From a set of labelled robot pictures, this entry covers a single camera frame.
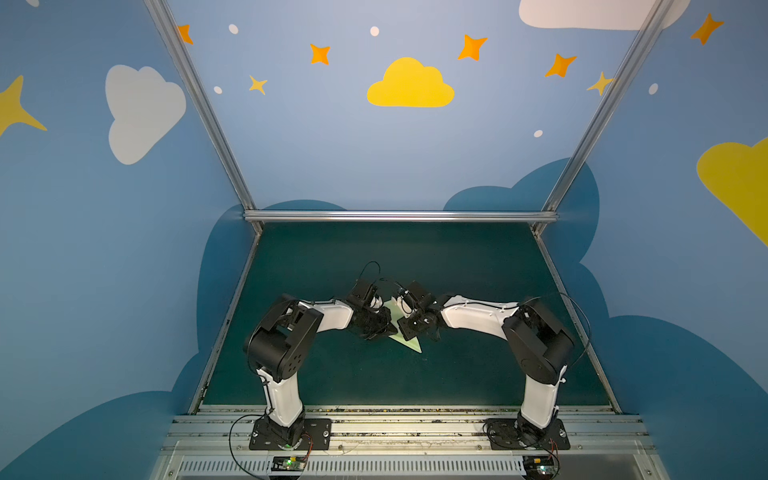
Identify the light green paper sheet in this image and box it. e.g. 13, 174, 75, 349
382, 298, 423, 355

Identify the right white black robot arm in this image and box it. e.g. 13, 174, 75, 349
394, 290, 575, 450

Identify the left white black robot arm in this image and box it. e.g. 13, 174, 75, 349
244, 295, 397, 450

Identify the left green circuit board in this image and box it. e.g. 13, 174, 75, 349
271, 456, 307, 472

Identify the green circuit board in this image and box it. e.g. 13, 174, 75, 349
271, 456, 307, 472
523, 456, 558, 480

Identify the right green circuit board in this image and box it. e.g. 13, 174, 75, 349
523, 456, 558, 480

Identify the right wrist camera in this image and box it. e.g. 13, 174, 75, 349
396, 281, 435, 315

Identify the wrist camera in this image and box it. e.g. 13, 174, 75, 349
396, 281, 435, 315
346, 279, 378, 308

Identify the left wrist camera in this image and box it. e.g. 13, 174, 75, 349
346, 279, 378, 308

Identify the aluminium front rail platform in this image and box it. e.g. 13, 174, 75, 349
151, 405, 669, 479

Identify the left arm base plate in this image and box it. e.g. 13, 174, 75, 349
248, 417, 332, 451

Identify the aluminium back frame rail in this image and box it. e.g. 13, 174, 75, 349
244, 210, 558, 224

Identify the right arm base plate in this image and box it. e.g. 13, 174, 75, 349
483, 417, 571, 450

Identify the right side floor rail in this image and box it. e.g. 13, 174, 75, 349
531, 227, 623, 414

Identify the floor rail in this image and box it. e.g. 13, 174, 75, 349
531, 227, 623, 414
187, 230, 262, 415

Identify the aluminium right corner post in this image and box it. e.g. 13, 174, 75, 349
541, 0, 674, 217

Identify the aluminium corner post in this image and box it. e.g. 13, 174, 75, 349
144, 0, 256, 213
541, 0, 674, 217

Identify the left side floor rail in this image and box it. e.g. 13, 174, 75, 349
187, 230, 262, 415

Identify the aluminium left corner post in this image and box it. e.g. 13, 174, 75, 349
144, 0, 256, 213

